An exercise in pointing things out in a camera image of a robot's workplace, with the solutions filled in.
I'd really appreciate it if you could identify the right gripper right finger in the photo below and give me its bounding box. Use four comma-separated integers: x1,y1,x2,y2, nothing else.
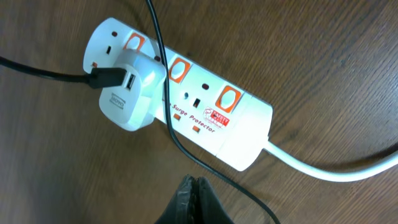
198,177,234,224

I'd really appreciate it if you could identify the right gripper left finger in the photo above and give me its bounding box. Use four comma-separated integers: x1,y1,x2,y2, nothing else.
155,175,199,224

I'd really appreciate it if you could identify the black charging cable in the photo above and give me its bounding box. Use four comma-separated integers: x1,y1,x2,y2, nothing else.
0,0,282,224

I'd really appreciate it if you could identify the white USB charger plug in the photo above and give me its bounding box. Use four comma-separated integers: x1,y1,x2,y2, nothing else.
99,49,167,131

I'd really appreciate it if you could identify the white power strip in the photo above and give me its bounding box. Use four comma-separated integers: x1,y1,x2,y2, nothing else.
83,18,273,171

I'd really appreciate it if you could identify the white power strip cord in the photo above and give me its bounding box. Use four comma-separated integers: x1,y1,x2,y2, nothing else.
263,140,398,183

